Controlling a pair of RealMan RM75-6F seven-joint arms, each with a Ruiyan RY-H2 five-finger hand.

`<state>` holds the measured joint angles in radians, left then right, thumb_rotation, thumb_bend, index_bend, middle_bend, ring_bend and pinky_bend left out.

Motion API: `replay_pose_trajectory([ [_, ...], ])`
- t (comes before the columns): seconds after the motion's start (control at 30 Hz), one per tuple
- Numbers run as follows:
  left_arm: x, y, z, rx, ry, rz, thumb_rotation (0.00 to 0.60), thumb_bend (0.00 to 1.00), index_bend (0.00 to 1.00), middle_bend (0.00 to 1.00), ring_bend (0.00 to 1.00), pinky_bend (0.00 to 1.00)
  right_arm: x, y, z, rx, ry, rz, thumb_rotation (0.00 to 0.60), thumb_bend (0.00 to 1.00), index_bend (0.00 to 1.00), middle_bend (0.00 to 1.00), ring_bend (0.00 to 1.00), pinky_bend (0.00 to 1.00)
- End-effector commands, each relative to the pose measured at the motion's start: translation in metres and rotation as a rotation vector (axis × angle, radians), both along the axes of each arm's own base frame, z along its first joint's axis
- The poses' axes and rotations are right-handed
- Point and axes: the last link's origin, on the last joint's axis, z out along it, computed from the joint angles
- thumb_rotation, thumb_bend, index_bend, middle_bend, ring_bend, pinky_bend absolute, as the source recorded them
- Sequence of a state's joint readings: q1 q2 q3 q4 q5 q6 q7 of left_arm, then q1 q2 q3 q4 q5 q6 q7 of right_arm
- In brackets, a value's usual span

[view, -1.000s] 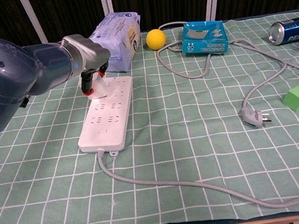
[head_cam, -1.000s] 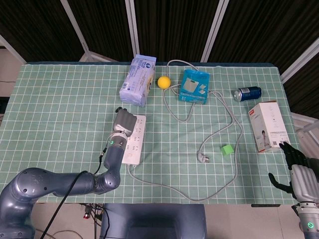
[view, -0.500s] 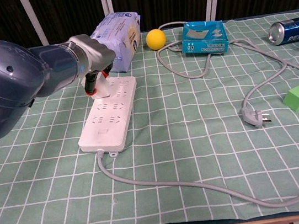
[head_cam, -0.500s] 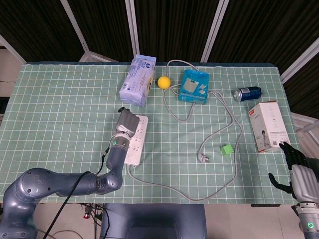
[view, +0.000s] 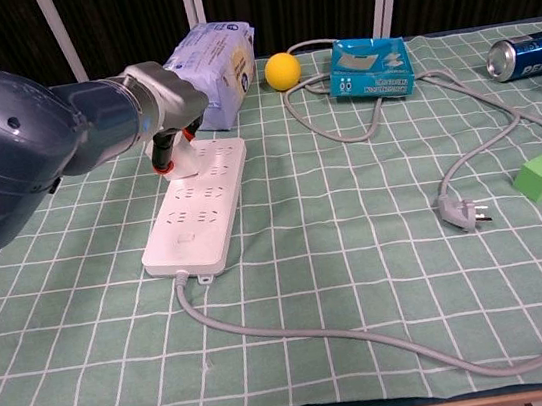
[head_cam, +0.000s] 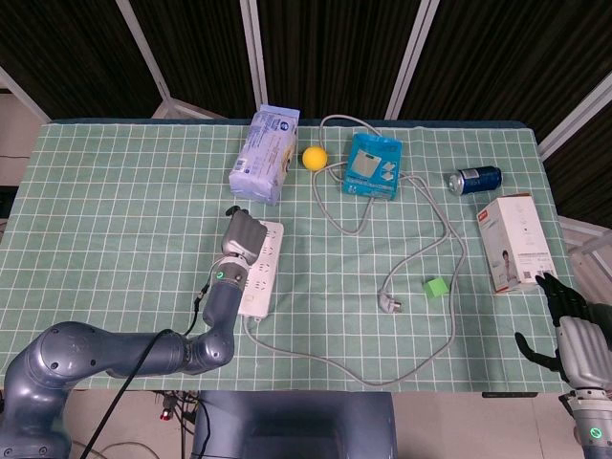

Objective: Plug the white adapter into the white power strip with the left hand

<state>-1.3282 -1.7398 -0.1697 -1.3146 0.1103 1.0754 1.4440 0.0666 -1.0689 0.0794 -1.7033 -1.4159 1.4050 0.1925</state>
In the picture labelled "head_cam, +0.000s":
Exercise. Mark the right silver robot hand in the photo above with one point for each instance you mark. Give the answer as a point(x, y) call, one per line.
point(583, 344)

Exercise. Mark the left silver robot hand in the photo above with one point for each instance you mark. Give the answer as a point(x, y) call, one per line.
point(244, 234)

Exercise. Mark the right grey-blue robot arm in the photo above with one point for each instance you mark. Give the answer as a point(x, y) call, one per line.
point(593, 430)

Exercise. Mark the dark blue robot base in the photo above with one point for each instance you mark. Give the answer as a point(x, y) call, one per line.
point(291, 425)

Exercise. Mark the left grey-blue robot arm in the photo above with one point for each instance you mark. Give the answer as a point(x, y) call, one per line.
point(72, 358)

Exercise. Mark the white power strip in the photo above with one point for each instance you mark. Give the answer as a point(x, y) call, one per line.
point(265, 282)

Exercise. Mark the blue tissue pack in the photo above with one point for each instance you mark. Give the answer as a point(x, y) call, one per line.
point(263, 158)

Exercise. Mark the yellow ball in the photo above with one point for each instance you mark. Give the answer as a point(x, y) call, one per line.
point(315, 159)

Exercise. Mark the white product box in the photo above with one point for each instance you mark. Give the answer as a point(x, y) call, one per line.
point(518, 239)

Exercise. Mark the green checkered tablecloth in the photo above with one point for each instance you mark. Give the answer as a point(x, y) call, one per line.
point(119, 215)

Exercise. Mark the teal product packet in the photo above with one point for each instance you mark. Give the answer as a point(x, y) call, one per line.
point(373, 167)

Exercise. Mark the green cube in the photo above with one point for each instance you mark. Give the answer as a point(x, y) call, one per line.
point(436, 288)

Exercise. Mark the blue Pepsi can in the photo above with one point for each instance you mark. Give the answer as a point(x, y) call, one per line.
point(478, 180)

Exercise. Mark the small red device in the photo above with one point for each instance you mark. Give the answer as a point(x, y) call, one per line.
point(166, 413)

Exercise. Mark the white metal frame foot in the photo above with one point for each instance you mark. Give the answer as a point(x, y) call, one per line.
point(585, 239)

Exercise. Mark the white partition frame post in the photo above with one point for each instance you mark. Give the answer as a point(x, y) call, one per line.
point(411, 57)
point(24, 93)
point(574, 119)
point(143, 48)
point(254, 52)

